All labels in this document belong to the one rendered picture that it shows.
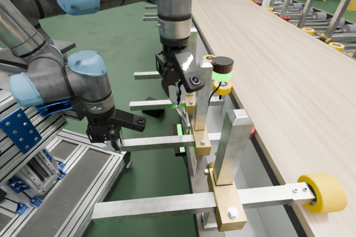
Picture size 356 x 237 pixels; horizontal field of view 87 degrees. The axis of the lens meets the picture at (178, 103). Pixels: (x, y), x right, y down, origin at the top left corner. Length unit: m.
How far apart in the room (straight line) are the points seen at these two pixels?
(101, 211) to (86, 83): 0.27
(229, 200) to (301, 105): 0.54
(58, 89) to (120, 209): 0.29
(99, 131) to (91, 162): 0.92
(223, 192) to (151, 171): 1.19
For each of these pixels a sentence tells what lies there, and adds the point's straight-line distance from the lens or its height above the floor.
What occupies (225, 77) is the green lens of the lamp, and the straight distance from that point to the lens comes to 0.54.
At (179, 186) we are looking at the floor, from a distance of 1.53.
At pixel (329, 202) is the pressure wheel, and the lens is 0.54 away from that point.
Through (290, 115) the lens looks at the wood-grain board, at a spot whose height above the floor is 0.90.
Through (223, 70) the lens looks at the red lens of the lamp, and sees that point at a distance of 0.52.
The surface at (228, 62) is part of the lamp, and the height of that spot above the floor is 1.13.
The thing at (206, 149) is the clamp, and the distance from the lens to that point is 0.64.
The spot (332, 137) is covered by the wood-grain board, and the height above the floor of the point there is 0.90.
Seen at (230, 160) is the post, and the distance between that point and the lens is 0.38.
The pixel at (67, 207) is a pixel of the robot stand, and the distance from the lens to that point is 1.40.
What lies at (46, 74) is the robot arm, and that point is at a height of 1.16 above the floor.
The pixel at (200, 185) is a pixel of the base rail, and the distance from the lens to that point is 0.75.
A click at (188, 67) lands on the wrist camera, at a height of 1.15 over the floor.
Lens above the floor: 1.37
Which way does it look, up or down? 40 degrees down
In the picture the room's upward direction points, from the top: straight up
